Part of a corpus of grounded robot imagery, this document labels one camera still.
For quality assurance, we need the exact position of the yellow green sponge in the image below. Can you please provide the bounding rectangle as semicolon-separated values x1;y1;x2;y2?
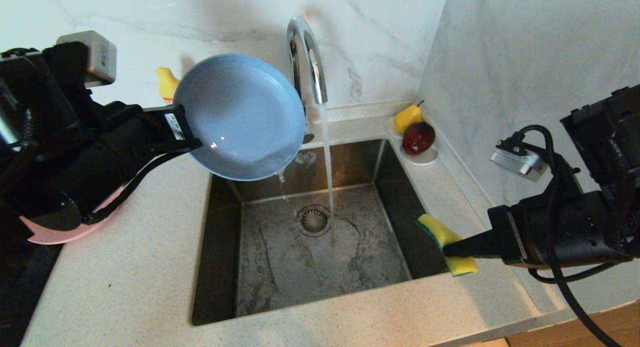
416;213;479;278

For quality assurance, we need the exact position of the light blue plate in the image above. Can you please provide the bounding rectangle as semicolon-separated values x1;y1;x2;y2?
173;53;306;182

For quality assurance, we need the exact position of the yellow orange dish soap bottle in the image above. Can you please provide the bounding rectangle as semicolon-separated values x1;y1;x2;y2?
156;67;181;104

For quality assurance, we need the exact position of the pink plate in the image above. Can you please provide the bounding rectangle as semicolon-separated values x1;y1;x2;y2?
20;184;128;245

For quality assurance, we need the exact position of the chrome gooseneck faucet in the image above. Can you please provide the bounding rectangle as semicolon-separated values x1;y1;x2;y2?
286;15;329;144

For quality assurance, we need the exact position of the metal sink drain strainer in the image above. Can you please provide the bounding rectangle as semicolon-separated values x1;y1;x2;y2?
296;204;333;238

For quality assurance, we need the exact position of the stainless steel sink basin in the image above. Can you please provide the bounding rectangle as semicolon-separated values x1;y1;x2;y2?
191;138;451;327

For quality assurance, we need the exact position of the small white dish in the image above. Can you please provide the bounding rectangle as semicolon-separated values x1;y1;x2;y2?
384;116;440;166

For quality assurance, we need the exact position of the light wooden cabinet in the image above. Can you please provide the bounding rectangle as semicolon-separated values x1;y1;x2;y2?
505;299;640;347

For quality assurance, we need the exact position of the dark red apple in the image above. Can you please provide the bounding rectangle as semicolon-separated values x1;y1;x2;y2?
402;121;436;155

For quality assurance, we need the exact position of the yellow pear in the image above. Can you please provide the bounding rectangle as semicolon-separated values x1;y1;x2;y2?
394;100;424;135

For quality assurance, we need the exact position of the black glass cooktop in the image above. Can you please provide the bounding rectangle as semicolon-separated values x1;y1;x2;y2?
0;242;63;347

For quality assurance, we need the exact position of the black gripper power cable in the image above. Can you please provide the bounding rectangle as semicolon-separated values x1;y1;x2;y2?
527;261;621;285

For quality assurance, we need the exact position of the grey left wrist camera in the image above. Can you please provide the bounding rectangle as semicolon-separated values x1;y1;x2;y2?
56;30;118;89

